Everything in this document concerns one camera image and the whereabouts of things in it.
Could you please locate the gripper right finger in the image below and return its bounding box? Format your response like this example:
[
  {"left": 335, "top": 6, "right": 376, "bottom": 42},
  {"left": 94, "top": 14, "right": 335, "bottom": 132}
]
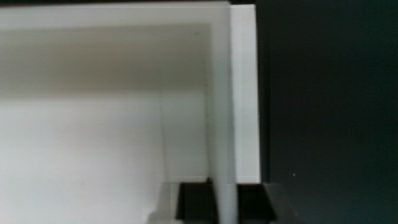
[{"left": 238, "top": 184, "right": 277, "bottom": 224}]

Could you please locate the white drawer cabinet box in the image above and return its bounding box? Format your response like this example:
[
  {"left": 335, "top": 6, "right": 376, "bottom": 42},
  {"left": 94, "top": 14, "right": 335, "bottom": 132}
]
[{"left": 0, "top": 1, "right": 259, "bottom": 224}]

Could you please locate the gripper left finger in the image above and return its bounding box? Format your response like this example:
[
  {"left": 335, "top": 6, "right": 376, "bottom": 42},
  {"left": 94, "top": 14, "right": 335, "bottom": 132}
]
[{"left": 175, "top": 179, "right": 216, "bottom": 224}]

